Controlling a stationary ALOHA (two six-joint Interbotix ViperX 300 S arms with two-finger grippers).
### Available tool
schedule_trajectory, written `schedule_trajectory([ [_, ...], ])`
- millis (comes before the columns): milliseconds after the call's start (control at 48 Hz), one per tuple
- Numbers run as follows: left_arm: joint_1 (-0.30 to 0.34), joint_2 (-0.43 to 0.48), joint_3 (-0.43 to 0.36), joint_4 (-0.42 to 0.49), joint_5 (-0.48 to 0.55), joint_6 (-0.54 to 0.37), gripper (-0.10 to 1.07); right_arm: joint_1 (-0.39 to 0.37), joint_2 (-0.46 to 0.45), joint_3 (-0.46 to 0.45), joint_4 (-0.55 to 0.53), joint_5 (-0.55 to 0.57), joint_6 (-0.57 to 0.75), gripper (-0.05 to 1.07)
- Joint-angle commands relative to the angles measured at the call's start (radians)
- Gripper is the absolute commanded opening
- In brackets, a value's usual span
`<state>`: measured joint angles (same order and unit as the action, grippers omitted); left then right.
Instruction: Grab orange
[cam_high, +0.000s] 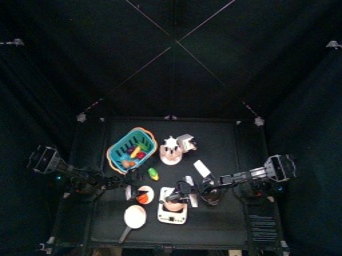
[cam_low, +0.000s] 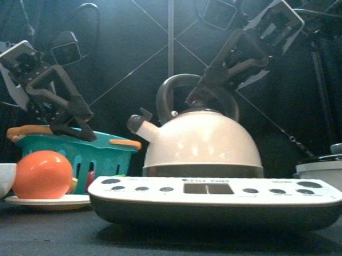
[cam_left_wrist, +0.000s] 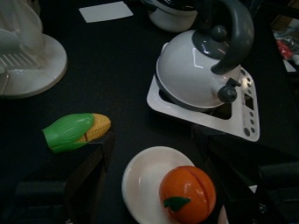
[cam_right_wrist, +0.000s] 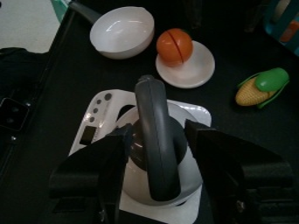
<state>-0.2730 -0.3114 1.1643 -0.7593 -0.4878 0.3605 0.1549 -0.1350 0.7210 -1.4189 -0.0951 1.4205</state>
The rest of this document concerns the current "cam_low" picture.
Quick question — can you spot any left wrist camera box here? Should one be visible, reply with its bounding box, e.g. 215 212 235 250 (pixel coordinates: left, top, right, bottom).
49 30 84 67

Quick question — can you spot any white cup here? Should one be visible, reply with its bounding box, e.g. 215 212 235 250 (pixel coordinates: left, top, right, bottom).
0 162 18 199

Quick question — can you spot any white small plate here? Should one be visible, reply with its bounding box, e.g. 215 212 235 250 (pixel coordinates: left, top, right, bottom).
3 193 93 212

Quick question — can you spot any black tripod stand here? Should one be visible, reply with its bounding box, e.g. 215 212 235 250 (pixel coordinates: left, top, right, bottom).
308 39 336 148

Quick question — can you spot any teal basket with orange handles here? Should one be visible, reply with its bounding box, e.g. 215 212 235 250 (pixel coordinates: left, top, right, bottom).
5 124 142 195

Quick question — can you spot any yellow toy piece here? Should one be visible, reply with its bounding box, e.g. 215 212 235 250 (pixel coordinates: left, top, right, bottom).
68 177 80 194

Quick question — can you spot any white toy kettle grey handle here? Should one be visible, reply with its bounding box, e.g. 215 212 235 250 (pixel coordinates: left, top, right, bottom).
125 73 264 178

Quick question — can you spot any white pot with grey lid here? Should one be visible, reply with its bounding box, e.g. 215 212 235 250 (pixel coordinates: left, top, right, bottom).
292 142 342 192

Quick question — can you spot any black cable loop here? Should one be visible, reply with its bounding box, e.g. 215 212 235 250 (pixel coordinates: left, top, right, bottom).
70 2 101 58

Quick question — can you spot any orange toy fruit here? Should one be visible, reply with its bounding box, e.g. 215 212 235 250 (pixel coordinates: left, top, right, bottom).
10 150 74 200

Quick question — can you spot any grey vertical frame pole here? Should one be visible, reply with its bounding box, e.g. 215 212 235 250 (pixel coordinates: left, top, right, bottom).
166 0 174 78

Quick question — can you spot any red toy in basket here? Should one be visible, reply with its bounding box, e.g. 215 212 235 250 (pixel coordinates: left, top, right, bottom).
84 169 97 190

